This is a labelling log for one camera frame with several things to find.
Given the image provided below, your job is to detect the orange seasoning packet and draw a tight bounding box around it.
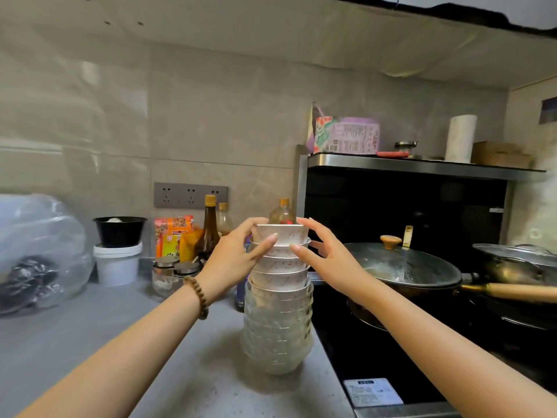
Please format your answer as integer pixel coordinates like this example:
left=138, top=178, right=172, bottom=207
left=154, top=216, right=195, bottom=260

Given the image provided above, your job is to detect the white label sticker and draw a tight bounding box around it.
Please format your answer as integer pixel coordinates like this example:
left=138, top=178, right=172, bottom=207
left=343, top=378, right=404, bottom=409

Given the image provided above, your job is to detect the clear plastic bag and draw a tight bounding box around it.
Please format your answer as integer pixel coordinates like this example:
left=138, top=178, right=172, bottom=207
left=0, top=193, right=95, bottom=319

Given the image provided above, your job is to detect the person's right forearm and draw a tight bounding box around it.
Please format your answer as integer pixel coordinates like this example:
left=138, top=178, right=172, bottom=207
left=350, top=280, right=557, bottom=418

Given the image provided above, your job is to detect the brown cardboard box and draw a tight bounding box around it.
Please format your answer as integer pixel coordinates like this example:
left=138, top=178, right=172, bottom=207
left=471, top=141, right=534, bottom=169

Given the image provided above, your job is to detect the black steel range hood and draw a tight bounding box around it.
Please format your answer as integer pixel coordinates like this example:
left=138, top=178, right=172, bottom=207
left=296, top=152, right=547, bottom=285

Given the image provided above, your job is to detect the white paper towel roll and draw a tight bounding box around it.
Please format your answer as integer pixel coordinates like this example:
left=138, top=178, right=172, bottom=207
left=444, top=115, right=478, bottom=164

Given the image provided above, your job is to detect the blue bottle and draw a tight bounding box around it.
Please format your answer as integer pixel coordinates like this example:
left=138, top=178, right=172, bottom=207
left=235, top=278, right=249, bottom=313

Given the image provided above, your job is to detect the purple bag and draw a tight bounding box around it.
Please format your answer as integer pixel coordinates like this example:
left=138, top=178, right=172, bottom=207
left=306, top=102, right=328, bottom=154

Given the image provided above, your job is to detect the steel pan lid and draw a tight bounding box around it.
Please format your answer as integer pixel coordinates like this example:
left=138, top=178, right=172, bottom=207
left=472, top=243, right=557, bottom=269

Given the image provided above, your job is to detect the yellow seasoning packet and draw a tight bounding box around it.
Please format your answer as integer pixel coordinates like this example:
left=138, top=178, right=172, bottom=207
left=180, top=228, right=204, bottom=263

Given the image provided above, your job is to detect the stack of speckled white bowls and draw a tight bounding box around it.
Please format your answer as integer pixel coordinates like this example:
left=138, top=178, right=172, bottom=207
left=240, top=237, right=315, bottom=376

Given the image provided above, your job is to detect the person's left forearm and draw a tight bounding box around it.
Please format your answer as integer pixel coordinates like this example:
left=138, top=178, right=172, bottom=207
left=17, top=276, right=210, bottom=418

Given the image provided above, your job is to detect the grey wall socket strip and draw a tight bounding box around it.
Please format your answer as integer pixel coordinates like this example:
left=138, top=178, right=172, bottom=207
left=153, top=182, right=229, bottom=210

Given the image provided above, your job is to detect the clear bottle with orange cap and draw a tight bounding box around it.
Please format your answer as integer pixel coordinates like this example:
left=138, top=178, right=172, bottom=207
left=268, top=198, right=298, bottom=225

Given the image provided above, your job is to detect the small clear sauce bottle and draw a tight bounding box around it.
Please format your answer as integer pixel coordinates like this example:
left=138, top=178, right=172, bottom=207
left=217, top=203, right=234, bottom=237

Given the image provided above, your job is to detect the white plastic bucket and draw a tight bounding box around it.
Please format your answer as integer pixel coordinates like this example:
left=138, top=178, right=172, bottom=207
left=93, top=242, right=143, bottom=287

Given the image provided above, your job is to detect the wok with wooden handle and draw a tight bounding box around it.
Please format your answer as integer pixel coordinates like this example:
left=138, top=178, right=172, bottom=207
left=346, top=274, right=557, bottom=332

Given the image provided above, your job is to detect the glass jar with lid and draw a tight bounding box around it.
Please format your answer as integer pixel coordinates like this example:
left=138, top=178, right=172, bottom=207
left=151, top=256, right=180, bottom=299
left=173, top=261, right=202, bottom=280

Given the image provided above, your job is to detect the person's right hand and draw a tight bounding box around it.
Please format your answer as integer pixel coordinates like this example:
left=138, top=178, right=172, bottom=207
left=289, top=217, right=377, bottom=306

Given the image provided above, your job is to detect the pink printed packet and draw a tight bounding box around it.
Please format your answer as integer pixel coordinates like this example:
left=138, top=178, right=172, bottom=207
left=313, top=116, right=381, bottom=155

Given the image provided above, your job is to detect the speckled white bowl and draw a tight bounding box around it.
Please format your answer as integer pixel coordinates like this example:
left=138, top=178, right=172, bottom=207
left=252, top=224, right=310, bottom=247

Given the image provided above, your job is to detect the steel pan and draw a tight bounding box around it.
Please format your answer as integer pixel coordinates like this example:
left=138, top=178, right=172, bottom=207
left=472, top=252, right=557, bottom=331

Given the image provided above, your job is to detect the glass lid with wooden knob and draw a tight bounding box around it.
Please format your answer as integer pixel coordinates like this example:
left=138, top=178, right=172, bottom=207
left=343, top=235, right=463, bottom=289

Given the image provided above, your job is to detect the person's left hand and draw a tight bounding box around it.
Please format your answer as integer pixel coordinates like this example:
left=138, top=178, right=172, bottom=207
left=197, top=217, right=279, bottom=303

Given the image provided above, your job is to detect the black plastic bowl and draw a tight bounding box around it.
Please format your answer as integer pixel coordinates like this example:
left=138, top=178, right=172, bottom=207
left=93, top=216, right=148, bottom=249

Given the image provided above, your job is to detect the dark sauce bottle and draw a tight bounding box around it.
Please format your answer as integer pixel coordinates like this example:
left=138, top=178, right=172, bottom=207
left=193, top=194, right=221, bottom=262

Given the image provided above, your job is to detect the brown bead bracelet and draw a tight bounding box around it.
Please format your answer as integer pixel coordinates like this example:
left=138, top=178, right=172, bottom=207
left=183, top=276, right=210, bottom=321

